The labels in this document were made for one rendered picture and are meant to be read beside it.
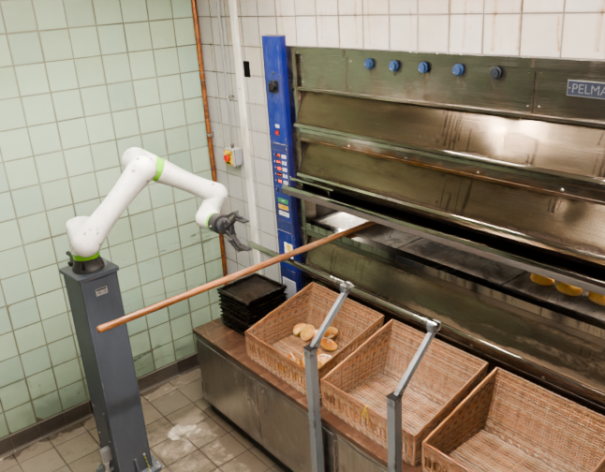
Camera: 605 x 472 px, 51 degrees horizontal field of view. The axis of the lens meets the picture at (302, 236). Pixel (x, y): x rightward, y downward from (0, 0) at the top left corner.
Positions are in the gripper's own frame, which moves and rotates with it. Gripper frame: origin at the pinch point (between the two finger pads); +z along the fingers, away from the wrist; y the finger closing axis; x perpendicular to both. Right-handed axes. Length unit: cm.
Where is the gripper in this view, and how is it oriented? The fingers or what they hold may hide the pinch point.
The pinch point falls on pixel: (246, 235)
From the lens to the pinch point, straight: 292.3
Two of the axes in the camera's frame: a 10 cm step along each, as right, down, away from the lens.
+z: 6.4, 2.5, -7.3
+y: 0.6, 9.3, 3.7
